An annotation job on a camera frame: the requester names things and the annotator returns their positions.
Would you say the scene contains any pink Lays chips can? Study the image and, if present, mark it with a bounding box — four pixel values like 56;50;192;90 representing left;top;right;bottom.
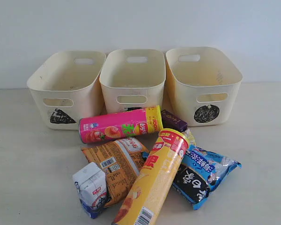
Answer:
79;105;163;144

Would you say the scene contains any purple small box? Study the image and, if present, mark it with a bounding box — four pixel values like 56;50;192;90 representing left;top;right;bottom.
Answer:
161;110;188;132

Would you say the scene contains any orange noodle packet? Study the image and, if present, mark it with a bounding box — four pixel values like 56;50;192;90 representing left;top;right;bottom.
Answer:
81;137;149;208

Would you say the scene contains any yellow chips can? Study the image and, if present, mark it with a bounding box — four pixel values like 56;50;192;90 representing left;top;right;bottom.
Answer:
112;128;190;225

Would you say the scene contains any blue black noodle packet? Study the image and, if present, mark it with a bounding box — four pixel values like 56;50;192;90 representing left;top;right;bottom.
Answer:
142;128;243;211

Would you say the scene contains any white blue milk carton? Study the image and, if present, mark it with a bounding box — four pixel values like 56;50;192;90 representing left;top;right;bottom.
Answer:
72;162;110;219

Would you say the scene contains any cream bin square mark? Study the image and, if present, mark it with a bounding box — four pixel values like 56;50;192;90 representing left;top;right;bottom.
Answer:
99;49;166;113

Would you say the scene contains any cream bin circle mark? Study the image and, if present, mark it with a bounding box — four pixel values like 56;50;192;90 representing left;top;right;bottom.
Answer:
165;47;243;127

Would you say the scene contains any cream bin triangle mark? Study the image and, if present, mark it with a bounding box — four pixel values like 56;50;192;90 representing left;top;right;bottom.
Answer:
27;51;106;130

